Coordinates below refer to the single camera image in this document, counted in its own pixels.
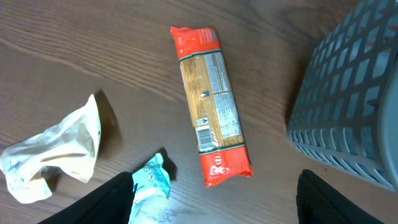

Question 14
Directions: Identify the red spaghetti packet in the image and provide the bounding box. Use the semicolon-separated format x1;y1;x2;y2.
170;26;252;187

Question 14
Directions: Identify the light teal snack packet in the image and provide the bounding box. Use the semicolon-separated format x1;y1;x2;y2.
128;152;170;224

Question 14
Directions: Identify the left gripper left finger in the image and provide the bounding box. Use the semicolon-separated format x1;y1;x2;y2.
40;172;136;224

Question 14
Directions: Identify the grey plastic basket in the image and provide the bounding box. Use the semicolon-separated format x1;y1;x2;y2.
286;0;397;192

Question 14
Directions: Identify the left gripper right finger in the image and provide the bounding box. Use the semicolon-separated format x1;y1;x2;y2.
296;169;382;224

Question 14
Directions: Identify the crumpled beige paper bag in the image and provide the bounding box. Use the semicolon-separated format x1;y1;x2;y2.
1;95;101;203

